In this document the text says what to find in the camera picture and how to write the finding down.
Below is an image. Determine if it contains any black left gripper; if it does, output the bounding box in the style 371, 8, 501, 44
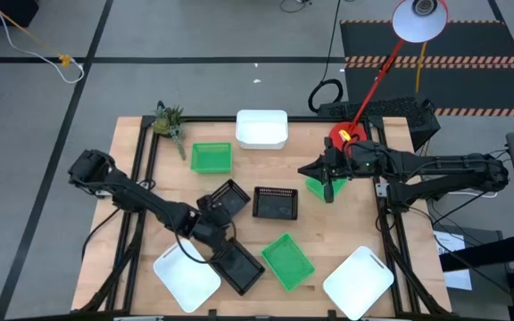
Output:
197, 208, 244, 257

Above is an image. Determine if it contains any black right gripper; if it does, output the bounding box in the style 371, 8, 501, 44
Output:
297, 136, 356, 204

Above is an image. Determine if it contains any green plastic basket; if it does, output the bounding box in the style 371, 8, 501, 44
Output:
261, 232, 317, 292
189, 141, 234, 175
304, 176, 349, 202

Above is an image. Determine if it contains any black plastic basket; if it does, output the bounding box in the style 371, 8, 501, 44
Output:
209, 238, 267, 297
251, 185, 300, 221
196, 177, 253, 220

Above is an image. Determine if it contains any white plastic basket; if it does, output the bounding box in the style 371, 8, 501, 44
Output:
321, 245, 395, 321
235, 109, 290, 151
152, 237, 223, 315

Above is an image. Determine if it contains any green succulent plant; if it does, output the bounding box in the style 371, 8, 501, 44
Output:
151, 100, 188, 161

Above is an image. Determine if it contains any red desk lamp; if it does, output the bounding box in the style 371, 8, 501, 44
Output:
328, 0, 450, 153

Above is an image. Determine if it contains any white paper sheet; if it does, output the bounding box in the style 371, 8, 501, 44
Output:
433, 229, 474, 292

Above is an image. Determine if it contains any black hazard-striped floor mat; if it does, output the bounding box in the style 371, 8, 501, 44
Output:
339, 19, 514, 119

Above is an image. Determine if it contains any dark floor box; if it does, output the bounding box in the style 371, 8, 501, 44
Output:
0, 0, 40, 28

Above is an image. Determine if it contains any black coiled floor cable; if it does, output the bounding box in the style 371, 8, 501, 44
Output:
306, 0, 344, 114

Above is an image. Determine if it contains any black aluminium table frame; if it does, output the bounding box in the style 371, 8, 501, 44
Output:
76, 114, 452, 321

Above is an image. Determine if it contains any yellow hanging cable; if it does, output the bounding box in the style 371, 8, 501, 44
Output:
415, 41, 428, 94

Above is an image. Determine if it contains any yellow floor cable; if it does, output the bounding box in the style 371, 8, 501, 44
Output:
0, 0, 72, 69

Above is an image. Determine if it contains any white floor cable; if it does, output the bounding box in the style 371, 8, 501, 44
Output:
0, 0, 86, 85

